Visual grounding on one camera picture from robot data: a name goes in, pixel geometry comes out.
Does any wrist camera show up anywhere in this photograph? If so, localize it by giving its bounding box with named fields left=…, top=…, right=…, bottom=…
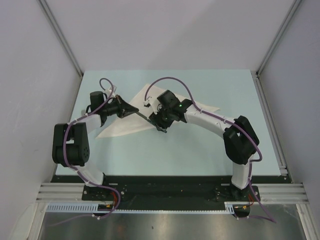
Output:
left=104, top=86, right=117, bottom=98
left=143, top=96, right=157, bottom=108

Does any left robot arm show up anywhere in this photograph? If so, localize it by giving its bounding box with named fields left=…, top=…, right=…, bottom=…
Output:
left=52, top=91, right=139, bottom=200

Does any aluminium frame rail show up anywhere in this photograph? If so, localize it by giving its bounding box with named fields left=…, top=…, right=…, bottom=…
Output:
left=36, top=183, right=85, bottom=203

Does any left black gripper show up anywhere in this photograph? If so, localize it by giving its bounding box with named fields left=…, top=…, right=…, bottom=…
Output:
left=101, top=95, right=139, bottom=119

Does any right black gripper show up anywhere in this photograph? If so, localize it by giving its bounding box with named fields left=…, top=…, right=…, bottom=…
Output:
left=149, top=103, right=175, bottom=132

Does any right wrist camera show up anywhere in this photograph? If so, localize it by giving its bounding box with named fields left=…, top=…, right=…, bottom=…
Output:
left=143, top=96, right=157, bottom=108

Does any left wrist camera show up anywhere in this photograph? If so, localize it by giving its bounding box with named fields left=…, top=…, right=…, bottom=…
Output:
left=104, top=86, right=117, bottom=98

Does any white cloth napkin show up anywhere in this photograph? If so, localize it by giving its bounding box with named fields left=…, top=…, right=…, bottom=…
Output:
left=96, top=84, right=220, bottom=139

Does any white slotted cable duct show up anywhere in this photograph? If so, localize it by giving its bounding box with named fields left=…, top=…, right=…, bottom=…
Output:
left=46, top=201, right=237, bottom=215

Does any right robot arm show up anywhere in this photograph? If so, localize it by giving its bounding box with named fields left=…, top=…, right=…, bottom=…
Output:
left=144, top=90, right=260, bottom=201

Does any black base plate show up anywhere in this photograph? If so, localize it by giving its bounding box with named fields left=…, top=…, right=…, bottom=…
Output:
left=51, top=174, right=292, bottom=212

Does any knife with green handle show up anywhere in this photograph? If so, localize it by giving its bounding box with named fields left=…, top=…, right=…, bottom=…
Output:
left=136, top=112, right=154, bottom=125

